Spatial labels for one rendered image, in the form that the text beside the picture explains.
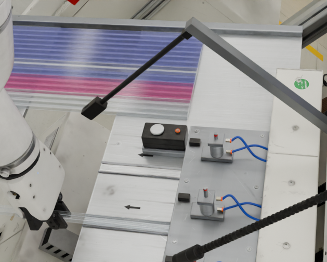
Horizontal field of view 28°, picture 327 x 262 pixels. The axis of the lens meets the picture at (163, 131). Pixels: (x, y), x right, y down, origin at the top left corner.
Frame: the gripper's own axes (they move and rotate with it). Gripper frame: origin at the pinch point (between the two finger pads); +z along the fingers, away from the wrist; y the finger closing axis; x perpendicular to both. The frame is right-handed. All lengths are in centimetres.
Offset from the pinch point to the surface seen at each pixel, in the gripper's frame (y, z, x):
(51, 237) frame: 11.4, 26.4, 16.6
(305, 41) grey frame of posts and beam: 49, 11, -37
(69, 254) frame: 10.0, 30.8, 13.8
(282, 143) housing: 13.0, -0.7, -36.4
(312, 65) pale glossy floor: 218, 181, -11
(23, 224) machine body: 15.3, 27.4, 25.5
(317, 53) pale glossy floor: 231, 184, -13
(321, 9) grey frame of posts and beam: 52, 5, -40
